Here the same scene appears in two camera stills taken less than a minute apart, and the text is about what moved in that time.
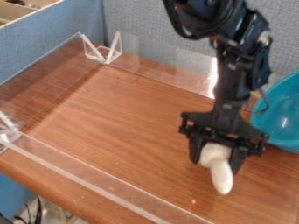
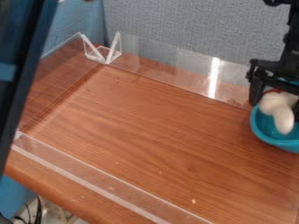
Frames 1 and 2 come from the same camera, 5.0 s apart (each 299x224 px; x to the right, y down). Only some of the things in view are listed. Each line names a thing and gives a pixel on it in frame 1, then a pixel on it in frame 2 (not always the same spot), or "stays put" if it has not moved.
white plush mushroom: x=214 y=157 to x=281 y=105
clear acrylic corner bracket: x=103 y=54 stays put
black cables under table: x=39 y=214 stays put
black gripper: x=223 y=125 to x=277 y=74
